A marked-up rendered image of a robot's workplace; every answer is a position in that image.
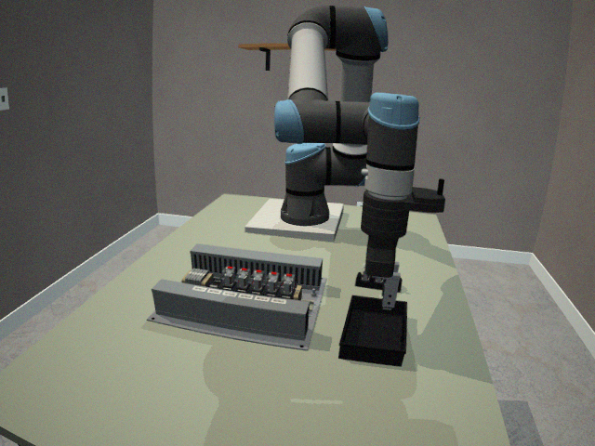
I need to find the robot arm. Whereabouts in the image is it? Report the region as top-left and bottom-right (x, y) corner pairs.
(274, 6), (419, 226)

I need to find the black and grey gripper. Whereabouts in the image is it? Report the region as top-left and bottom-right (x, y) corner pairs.
(361, 164), (445, 308)

